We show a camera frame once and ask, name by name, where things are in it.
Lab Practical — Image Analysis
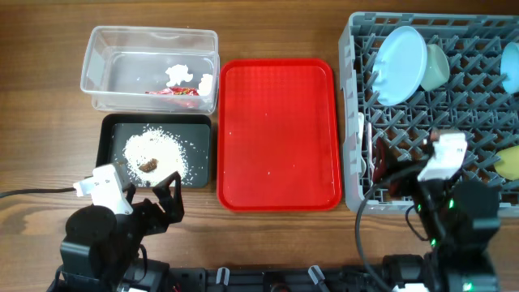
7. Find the brown food scrap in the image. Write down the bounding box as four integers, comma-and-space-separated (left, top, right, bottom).
139, 158, 158, 173

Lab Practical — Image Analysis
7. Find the white rice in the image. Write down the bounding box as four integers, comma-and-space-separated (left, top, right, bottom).
122, 127, 191, 187

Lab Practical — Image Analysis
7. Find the white plastic fork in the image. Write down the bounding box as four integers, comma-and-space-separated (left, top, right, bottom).
367, 122, 375, 176

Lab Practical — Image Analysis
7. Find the white plastic spoon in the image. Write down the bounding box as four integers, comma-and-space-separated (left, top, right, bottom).
357, 112, 367, 178

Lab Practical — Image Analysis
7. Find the red snack wrapper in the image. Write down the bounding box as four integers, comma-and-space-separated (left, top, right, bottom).
146, 87, 199, 96

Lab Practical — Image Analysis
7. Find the white tissue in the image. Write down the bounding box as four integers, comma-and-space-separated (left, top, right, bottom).
197, 74, 213, 96

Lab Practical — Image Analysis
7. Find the yellow cup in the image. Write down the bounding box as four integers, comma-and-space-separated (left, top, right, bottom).
494, 145, 519, 181

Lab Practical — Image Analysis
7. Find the light blue plate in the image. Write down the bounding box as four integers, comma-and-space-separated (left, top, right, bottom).
372, 26, 427, 106

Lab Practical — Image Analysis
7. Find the green bowl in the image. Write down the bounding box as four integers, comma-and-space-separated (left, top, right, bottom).
420, 44, 450, 92

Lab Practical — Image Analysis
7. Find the white tissue ball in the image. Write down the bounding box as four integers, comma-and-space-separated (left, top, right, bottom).
165, 64, 194, 87

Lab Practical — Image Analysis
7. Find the light blue bowl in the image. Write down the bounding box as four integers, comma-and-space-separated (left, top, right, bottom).
500, 42, 519, 94

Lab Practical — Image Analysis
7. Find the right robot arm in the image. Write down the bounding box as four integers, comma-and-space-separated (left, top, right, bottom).
373, 132, 500, 291

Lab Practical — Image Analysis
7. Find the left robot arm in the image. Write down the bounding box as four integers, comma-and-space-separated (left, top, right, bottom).
48, 172, 184, 291

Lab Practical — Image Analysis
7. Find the black waste tray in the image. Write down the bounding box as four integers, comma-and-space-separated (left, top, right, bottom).
96, 114, 212, 188

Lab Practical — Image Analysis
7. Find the grey dishwasher rack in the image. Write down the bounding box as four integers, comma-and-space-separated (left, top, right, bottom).
338, 12, 518, 217

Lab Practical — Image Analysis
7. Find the clear plastic waste bin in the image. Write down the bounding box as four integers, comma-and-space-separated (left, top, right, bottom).
80, 26, 220, 115

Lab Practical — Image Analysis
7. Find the red serving tray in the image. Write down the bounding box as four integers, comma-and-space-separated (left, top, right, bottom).
217, 58, 342, 213

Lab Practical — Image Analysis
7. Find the black mounting rail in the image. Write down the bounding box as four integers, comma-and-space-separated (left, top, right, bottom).
121, 264, 406, 292

